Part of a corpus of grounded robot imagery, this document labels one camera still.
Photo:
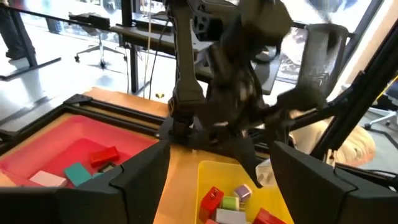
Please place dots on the yellow plastic bin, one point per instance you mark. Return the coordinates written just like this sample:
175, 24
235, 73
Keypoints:
224, 174

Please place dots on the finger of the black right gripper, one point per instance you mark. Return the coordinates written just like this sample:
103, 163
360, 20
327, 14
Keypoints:
298, 99
247, 155

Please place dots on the white plastic box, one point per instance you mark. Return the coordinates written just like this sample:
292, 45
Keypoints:
46, 179

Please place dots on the yellow power plug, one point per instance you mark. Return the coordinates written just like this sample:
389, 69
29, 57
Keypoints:
160, 96

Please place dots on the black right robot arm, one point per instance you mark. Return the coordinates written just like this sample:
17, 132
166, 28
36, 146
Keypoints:
186, 77

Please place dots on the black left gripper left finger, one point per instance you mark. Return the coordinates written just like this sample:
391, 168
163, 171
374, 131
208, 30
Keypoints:
133, 199

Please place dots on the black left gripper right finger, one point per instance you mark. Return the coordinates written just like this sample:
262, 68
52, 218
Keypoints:
311, 199

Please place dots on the pink wall charger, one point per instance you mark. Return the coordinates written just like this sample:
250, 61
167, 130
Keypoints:
211, 221

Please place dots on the green wall charger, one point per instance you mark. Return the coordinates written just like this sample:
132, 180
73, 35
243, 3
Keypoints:
230, 203

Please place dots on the black office chair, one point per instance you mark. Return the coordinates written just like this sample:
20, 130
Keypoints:
101, 49

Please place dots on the person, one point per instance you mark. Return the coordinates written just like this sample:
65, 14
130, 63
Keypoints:
15, 37

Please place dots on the red plastic box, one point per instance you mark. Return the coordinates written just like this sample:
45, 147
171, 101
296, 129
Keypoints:
104, 155

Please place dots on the pale cloth bundle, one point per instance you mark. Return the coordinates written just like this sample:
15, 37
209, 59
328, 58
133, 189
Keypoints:
351, 146

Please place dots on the small purple wall charger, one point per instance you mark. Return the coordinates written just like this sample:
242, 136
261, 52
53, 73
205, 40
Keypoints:
242, 192

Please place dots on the pink plastic bin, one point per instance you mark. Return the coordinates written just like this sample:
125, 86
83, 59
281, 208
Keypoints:
46, 146

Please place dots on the pale office chair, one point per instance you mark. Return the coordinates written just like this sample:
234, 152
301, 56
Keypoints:
385, 116

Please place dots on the black desk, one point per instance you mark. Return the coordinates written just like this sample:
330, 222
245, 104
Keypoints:
88, 21

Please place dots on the grey mesh office chair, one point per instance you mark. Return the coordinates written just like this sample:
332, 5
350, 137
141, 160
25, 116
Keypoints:
323, 56

